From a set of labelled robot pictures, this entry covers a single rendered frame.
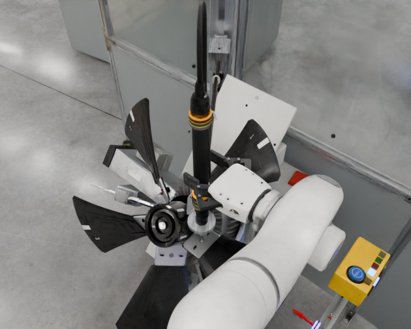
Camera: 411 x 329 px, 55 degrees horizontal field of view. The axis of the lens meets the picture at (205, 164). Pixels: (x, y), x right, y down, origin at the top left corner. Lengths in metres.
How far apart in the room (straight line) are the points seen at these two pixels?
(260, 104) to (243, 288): 0.84
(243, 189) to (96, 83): 2.99
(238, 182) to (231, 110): 0.51
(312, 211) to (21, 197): 2.47
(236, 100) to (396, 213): 0.77
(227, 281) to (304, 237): 0.19
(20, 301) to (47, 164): 1.02
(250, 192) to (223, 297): 0.37
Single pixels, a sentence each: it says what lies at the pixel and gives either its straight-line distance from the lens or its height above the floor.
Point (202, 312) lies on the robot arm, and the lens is 0.42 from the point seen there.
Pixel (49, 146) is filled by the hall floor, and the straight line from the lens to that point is 3.18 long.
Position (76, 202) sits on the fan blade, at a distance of 1.29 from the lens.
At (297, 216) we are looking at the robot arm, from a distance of 0.63.
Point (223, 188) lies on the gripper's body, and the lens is 0.78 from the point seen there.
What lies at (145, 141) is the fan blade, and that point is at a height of 1.33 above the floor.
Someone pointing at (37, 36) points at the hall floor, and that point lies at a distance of 4.54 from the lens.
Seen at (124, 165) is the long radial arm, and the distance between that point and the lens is 1.35.
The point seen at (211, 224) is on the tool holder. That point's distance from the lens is 0.99.
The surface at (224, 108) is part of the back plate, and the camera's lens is 1.28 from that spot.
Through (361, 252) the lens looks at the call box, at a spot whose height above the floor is 1.07.
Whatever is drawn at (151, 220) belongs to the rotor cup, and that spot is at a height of 1.21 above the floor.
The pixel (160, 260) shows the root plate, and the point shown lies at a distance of 1.14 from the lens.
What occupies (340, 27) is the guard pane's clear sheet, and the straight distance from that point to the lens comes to 1.36.
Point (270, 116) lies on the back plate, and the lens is 1.22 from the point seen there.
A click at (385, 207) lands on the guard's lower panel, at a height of 0.88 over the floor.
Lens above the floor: 2.11
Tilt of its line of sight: 48 degrees down
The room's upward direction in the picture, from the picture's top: straight up
